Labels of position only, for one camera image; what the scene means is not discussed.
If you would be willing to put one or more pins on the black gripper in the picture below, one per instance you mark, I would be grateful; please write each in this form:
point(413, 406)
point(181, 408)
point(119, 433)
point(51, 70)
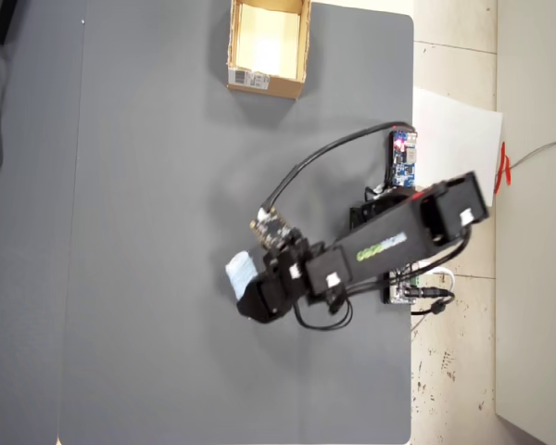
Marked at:
point(296, 269)

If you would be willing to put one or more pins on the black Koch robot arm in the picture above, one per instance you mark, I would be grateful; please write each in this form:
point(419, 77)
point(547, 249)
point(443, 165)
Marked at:
point(398, 236)

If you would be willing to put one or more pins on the open cardboard box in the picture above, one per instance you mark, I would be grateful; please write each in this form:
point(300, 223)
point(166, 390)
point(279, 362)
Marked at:
point(269, 46)

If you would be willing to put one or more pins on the grey textured table mat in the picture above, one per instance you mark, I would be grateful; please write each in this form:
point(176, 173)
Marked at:
point(190, 232)

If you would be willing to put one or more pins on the motor controller board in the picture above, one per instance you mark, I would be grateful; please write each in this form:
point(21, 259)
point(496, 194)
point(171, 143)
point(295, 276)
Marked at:
point(400, 289)

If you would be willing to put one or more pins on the blue circuit board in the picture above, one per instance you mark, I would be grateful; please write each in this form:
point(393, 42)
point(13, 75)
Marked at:
point(403, 157)

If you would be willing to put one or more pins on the white paper sheet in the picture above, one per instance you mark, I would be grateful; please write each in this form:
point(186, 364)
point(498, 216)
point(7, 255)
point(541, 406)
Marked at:
point(454, 143)

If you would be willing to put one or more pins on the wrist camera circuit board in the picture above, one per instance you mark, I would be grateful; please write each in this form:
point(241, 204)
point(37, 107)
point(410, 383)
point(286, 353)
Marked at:
point(271, 229)

